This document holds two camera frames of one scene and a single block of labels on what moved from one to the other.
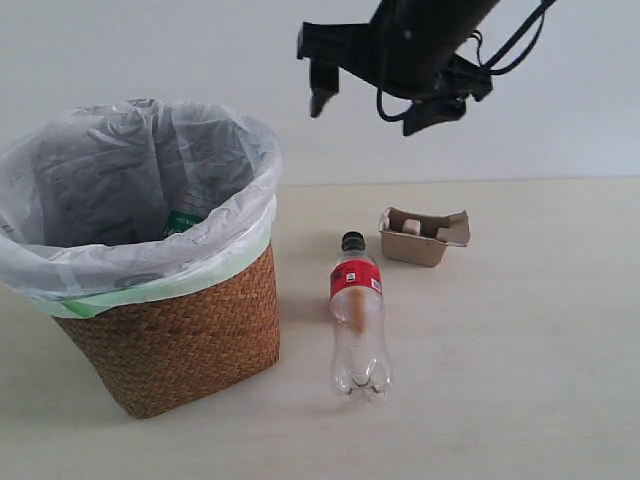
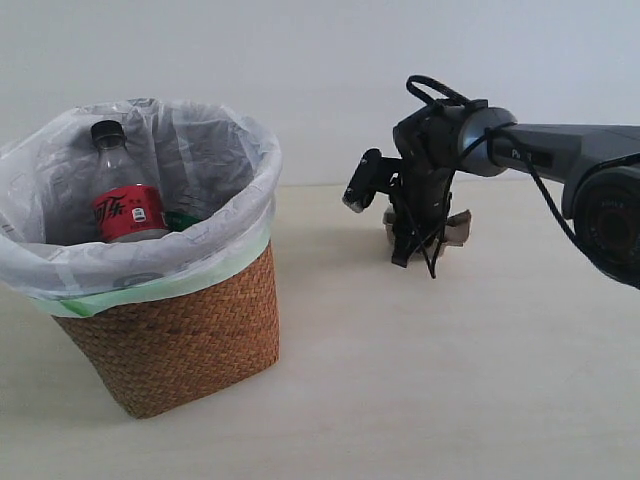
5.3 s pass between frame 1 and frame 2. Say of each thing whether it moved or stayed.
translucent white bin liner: stayed
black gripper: moved
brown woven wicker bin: stayed
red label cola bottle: moved
